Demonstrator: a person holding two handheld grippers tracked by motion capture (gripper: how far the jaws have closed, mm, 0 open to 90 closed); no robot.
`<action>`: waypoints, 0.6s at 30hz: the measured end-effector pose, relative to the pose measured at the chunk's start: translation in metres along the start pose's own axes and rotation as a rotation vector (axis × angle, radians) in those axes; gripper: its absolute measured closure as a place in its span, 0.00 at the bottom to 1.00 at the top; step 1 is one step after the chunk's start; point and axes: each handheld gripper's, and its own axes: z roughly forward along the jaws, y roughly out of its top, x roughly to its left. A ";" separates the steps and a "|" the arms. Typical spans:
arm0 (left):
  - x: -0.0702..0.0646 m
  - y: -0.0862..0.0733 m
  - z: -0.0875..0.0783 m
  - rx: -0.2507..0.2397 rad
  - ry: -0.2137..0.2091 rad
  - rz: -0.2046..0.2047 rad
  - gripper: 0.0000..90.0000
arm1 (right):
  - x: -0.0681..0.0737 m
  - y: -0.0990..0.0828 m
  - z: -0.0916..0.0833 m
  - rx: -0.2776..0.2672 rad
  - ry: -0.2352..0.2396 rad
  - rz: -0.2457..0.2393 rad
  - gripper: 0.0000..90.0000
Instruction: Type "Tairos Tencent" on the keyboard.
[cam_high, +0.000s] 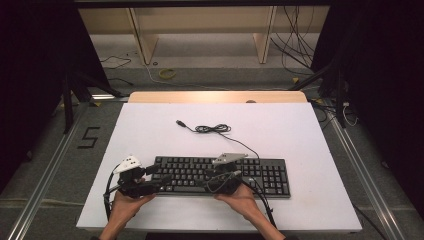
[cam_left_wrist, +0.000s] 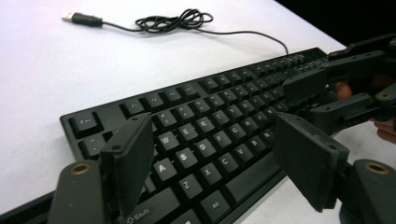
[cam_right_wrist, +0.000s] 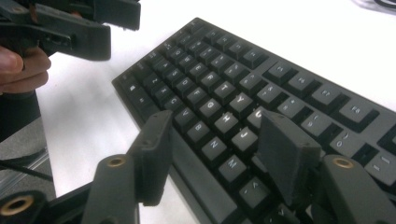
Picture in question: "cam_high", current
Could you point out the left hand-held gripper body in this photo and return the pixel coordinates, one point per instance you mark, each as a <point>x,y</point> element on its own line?
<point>133,178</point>

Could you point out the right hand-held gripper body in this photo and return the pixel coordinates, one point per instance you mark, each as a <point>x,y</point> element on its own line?
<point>230,158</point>

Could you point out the black computer keyboard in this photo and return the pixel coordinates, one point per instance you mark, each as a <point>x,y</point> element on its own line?
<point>266,180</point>

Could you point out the person's left hand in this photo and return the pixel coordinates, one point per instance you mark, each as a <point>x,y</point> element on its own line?
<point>125,206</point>

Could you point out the person's right hand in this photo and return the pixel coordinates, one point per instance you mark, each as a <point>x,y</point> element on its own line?
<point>243,203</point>

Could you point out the wooden table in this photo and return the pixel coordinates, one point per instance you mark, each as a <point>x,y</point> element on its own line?
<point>200,96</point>

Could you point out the short metal bar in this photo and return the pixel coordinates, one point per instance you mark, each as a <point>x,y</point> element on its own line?
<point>106,97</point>

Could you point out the yellow tape roll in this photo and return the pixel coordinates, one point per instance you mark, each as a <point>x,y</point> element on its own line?
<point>160,74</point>

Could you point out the black metal stand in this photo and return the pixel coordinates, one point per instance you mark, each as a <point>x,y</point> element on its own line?
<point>68,106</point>
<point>340,100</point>

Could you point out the beige wooden shelf unit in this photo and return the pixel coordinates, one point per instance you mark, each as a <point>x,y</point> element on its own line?
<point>146,43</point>

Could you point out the black curtain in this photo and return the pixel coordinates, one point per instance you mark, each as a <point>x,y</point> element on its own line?
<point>383,66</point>
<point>33,66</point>

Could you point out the aluminium floor rail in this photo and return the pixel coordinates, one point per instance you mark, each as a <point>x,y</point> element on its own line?
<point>43,186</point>
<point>366,186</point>

